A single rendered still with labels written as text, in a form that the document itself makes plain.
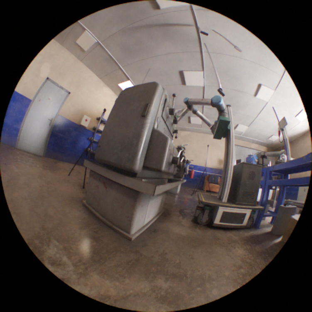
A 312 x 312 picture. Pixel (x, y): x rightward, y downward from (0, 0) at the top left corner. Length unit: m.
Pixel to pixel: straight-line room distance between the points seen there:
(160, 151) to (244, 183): 1.08
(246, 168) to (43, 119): 4.42
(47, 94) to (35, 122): 0.88
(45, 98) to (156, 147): 3.53
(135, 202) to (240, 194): 1.15
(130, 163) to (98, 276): 0.67
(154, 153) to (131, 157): 0.16
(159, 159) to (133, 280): 0.72
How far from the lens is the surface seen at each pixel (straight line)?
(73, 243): 0.72
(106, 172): 0.79
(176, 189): 2.98
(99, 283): 0.58
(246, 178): 1.37
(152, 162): 0.65
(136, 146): 0.61
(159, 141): 0.67
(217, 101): 1.41
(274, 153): 6.23
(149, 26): 2.99
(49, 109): 3.63
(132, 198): 0.68
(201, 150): 6.15
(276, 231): 1.67
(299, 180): 1.31
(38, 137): 3.54
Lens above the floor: 0.54
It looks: 8 degrees up
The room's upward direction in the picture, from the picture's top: 13 degrees clockwise
